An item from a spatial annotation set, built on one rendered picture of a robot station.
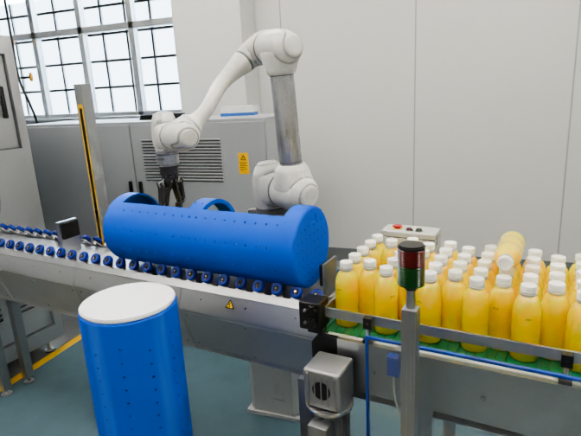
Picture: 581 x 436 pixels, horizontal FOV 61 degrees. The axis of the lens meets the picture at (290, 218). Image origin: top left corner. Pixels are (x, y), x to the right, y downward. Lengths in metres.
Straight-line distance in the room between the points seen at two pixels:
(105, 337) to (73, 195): 2.93
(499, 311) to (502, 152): 2.98
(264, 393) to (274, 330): 0.98
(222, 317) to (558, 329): 1.08
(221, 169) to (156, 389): 2.17
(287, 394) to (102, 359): 1.30
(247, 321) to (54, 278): 1.04
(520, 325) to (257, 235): 0.82
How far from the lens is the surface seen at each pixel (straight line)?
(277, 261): 1.62
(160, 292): 1.59
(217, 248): 1.74
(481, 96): 4.30
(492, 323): 1.48
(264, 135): 3.31
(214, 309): 1.86
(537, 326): 1.44
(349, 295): 1.53
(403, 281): 1.19
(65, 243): 2.54
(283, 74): 2.07
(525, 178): 4.39
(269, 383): 2.64
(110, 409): 1.61
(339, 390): 1.44
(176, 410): 1.65
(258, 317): 1.76
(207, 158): 3.52
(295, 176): 2.11
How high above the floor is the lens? 1.62
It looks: 15 degrees down
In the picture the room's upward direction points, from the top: 3 degrees counter-clockwise
